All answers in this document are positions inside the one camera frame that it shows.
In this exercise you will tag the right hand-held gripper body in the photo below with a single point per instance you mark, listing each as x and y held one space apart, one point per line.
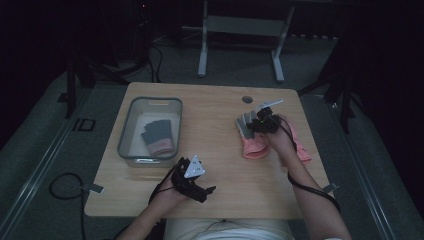
266 120

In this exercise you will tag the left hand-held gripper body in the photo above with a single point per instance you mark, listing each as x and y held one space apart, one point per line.
190 181

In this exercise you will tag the pink padded glove grey palm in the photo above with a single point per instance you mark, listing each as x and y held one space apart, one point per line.
255 148

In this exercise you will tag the grey pink knit glove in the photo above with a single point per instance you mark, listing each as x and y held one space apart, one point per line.
158 131

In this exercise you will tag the grey plastic storage bin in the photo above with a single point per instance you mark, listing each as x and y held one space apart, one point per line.
122 146

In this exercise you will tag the person's left hand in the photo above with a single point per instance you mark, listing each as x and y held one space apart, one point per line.
170 197

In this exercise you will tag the person's white clothing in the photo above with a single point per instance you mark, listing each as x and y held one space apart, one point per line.
233 231

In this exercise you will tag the pink padded glove cartoon print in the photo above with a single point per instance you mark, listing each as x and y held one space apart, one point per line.
302 151

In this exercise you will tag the black tripod stand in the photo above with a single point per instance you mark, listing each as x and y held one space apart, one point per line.
346 96

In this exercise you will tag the metal table edge bracket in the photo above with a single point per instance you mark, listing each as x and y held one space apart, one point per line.
93 188
330 188

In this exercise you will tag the white metal table frame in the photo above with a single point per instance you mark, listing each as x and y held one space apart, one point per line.
246 25

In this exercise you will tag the metal floor rail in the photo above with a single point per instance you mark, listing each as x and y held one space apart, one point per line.
363 173
40 166

